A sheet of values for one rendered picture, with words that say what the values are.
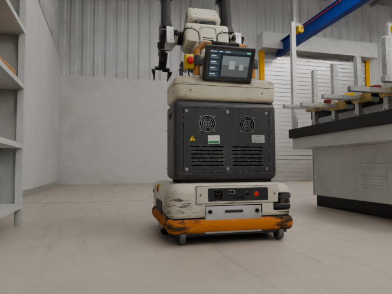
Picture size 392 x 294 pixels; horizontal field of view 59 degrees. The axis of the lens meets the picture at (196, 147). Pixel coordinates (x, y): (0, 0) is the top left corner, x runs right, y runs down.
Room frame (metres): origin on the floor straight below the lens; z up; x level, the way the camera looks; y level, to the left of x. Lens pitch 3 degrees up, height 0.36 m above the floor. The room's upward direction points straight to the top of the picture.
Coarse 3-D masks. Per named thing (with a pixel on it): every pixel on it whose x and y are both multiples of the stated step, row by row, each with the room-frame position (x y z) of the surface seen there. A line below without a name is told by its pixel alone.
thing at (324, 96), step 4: (324, 96) 2.20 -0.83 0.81; (328, 96) 2.21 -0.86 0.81; (332, 96) 2.21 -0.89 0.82; (336, 96) 2.22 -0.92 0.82; (340, 96) 2.23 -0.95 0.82; (344, 96) 2.24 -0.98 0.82; (348, 96) 2.25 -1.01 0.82; (352, 96) 2.25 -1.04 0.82; (356, 96) 2.26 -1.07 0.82; (360, 96) 2.27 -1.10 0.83; (372, 96) 2.30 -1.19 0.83; (352, 100) 2.29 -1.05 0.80; (356, 100) 2.29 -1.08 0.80; (372, 100) 2.30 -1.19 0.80; (376, 100) 2.30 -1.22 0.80
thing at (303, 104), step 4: (300, 104) 2.46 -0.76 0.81; (304, 104) 2.44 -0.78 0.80; (308, 104) 2.45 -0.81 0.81; (312, 104) 2.46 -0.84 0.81; (316, 104) 2.47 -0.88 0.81; (320, 104) 2.48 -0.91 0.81; (324, 104) 2.49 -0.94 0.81; (328, 104) 2.50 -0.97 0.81; (332, 104) 2.50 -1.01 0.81; (336, 104) 2.51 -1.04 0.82; (348, 104) 2.54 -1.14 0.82; (348, 108) 2.55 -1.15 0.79; (352, 108) 2.55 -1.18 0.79
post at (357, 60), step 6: (354, 60) 2.33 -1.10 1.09; (360, 60) 2.32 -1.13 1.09; (354, 66) 2.34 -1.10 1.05; (360, 66) 2.32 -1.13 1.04; (354, 72) 2.34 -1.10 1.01; (360, 72) 2.32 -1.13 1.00; (354, 78) 2.34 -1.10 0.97; (360, 78) 2.32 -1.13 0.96; (354, 84) 2.34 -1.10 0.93; (360, 84) 2.32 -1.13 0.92; (360, 108) 2.32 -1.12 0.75
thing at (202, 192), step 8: (200, 192) 1.59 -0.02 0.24; (208, 192) 1.60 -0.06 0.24; (216, 192) 1.61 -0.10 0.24; (224, 192) 1.62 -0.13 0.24; (232, 192) 1.63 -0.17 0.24; (240, 192) 1.64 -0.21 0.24; (248, 192) 1.65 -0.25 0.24; (256, 192) 1.65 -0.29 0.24; (264, 192) 1.67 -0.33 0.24; (272, 192) 1.68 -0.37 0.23; (200, 200) 1.59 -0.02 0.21; (208, 200) 1.60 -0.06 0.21; (216, 200) 1.61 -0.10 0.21; (224, 200) 1.62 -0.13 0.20; (232, 200) 1.63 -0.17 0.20; (240, 200) 1.64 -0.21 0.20; (248, 200) 1.65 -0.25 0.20; (256, 200) 1.66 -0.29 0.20; (264, 200) 1.67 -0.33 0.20; (272, 200) 1.68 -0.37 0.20
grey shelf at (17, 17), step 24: (0, 0) 1.73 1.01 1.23; (24, 0) 2.17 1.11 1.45; (0, 24) 2.03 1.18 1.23; (24, 24) 2.17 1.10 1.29; (0, 48) 2.16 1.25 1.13; (24, 48) 2.17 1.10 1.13; (0, 72) 1.79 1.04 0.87; (24, 72) 2.18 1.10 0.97; (0, 96) 2.16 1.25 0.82; (24, 96) 2.19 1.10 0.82; (0, 120) 2.17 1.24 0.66; (0, 144) 1.81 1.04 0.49; (0, 168) 2.17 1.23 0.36; (0, 192) 2.17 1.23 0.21; (0, 216) 1.74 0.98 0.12
